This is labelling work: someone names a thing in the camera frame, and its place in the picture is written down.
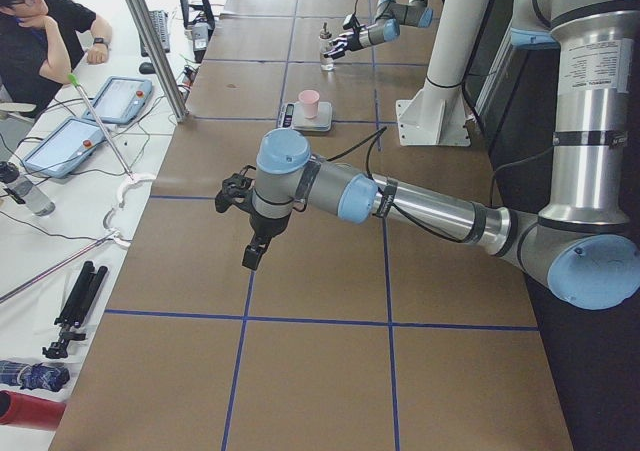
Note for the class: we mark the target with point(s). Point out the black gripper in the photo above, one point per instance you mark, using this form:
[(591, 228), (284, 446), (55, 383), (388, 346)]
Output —
[(267, 226), (355, 41)]

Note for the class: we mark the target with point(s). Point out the pink plastic cup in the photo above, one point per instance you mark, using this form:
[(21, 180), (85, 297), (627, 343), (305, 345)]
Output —
[(309, 102)]

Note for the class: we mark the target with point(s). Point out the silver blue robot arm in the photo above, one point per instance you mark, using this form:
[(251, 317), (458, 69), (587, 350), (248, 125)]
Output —
[(385, 27), (576, 246)]

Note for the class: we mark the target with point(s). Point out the black device on desk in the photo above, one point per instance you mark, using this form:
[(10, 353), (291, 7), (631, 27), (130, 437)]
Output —
[(199, 24)]

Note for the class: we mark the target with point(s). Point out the metal rod white hook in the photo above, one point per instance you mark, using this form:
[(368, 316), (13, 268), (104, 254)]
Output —
[(112, 234)]

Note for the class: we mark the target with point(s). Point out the black folded tripod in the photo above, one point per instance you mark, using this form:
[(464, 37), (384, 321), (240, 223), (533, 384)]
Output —
[(76, 309)]

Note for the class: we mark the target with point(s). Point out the black keyboard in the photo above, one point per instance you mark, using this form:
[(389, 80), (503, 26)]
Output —
[(158, 20)]

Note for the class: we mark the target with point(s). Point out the black computer mouse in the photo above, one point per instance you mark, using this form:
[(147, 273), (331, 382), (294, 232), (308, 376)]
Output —
[(146, 68)]

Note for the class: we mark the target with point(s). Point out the blue teach pendant far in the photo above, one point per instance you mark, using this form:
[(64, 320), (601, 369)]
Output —
[(121, 99)]

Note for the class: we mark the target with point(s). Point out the blue teach pendant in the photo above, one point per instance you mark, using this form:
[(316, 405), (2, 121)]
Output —
[(121, 99), (64, 149)]

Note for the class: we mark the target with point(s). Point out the blue teach pendant near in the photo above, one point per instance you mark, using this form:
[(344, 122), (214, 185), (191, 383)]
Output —
[(64, 149)]

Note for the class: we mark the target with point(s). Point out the clear water bottle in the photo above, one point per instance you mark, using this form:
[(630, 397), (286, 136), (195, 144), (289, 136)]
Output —
[(24, 191)]

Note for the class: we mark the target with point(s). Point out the blue folded umbrella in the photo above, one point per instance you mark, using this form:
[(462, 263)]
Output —
[(34, 376)]

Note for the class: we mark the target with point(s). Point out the metal rod green tip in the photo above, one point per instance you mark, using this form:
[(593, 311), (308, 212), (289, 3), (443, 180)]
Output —
[(132, 178)]

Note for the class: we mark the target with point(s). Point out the red cylinder bottle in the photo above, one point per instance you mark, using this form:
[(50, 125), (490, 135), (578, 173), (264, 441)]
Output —
[(26, 411)]

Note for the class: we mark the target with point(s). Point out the person in black shirt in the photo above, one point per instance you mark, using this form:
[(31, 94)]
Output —
[(42, 41)]

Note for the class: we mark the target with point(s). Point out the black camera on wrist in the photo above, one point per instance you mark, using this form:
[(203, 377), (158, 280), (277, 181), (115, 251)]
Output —
[(351, 22), (236, 190)]

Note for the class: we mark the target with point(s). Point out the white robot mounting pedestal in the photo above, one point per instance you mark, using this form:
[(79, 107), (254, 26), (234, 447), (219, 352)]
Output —
[(436, 115)]

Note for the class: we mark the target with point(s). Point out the aluminium frame post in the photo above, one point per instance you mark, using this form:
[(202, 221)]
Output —
[(140, 14)]

